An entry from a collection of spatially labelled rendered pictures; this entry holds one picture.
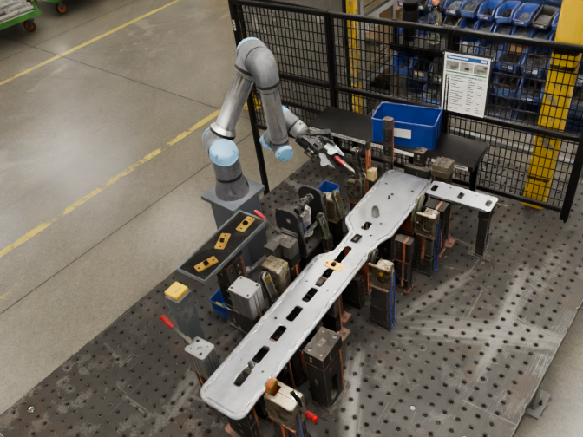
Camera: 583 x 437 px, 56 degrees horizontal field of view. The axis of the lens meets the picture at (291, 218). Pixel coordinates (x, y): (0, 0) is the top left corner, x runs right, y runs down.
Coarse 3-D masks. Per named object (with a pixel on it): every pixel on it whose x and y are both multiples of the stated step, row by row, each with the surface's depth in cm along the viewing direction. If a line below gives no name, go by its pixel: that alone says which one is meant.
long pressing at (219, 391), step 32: (384, 192) 246; (416, 192) 244; (352, 224) 233; (384, 224) 231; (320, 256) 220; (352, 256) 219; (288, 288) 209; (320, 288) 208; (288, 320) 198; (320, 320) 198; (256, 352) 189; (288, 352) 187; (224, 384) 181; (256, 384) 179
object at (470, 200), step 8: (432, 184) 247; (440, 184) 246; (448, 184) 246; (432, 192) 242; (440, 192) 242; (448, 192) 241; (456, 192) 241; (464, 192) 240; (472, 192) 239; (448, 200) 238; (456, 200) 237; (464, 200) 236; (472, 200) 236; (480, 200) 235; (496, 200) 234; (472, 208) 233; (480, 208) 231; (488, 208) 231
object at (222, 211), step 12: (252, 180) 248; (204, 192) 245; (252, 192) 241; (216, 204) 238; (228, 204) 237; (240, 204) 236; (252, 204) 243; (216, 216) 247; (228, 216) 240; (264, 228) 257; (252, 240) 253; (264, 240) 260; (252, 252) 256; (264, 252) 264; (252, 264) 260
